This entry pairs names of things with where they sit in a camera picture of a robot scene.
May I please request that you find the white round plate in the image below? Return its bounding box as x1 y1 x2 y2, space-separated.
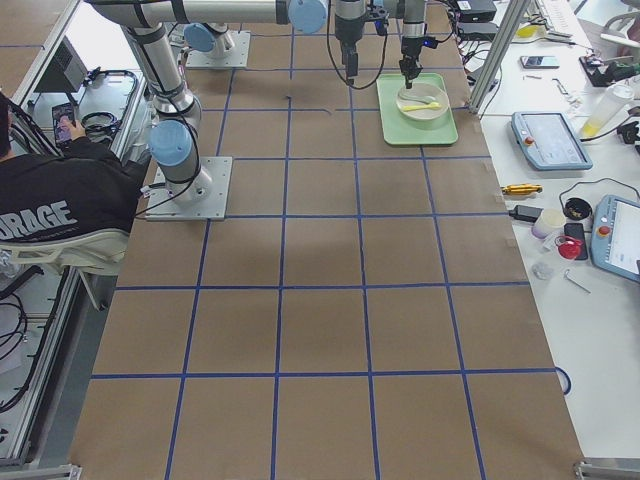
396 83 450 121

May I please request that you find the person's hand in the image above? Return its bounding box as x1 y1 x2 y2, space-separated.
61 118 86 145

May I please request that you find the white office chair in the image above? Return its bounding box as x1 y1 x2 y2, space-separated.
1 229 129 311

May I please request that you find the red round cap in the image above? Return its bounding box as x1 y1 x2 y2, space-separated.
556 237 583 260

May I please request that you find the black smartphone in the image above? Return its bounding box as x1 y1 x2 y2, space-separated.
51 103 75 148

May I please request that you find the blue teach pendant upper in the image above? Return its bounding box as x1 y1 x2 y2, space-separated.
511 111 593 171

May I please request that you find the metal allen key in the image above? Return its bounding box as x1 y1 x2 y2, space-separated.
563 269 592 294

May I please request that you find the clear squeeze bottle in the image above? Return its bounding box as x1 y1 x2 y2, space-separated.
580 83 634 141

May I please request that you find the person in black shirt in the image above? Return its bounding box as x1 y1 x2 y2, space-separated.
1 96 148 243

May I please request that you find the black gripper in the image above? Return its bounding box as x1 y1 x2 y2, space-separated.
342 2 388 76
399 35 439 89

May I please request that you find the pale green plastic spoon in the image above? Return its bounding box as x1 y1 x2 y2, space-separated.
398 90 436 104

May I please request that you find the light green plastic tray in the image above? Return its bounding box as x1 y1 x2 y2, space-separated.
376 73 458 146

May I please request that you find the yellow plastic fork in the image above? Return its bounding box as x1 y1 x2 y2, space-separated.
401 102 443 112

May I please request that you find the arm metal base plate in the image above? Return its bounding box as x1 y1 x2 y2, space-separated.
142 157 233 221
184 24 251 70

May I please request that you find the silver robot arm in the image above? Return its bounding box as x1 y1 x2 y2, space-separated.
89 0 389 148
172 1 440 90

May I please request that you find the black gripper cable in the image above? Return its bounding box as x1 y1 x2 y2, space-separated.
326 19 391 90

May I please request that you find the blue teach pendant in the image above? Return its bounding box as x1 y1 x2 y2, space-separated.
590 195 640 283
511 111 593 171

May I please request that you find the blue teach pendant lower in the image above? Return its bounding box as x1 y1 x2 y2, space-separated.
590 195 640 283

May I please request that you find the aluminium frame post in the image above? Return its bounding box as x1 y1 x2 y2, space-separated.
468 0 529 114

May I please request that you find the white plastic cup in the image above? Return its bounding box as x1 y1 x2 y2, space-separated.
531 208 566 239

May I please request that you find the smartphone on desk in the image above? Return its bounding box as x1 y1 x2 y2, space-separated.
519 55 560 70

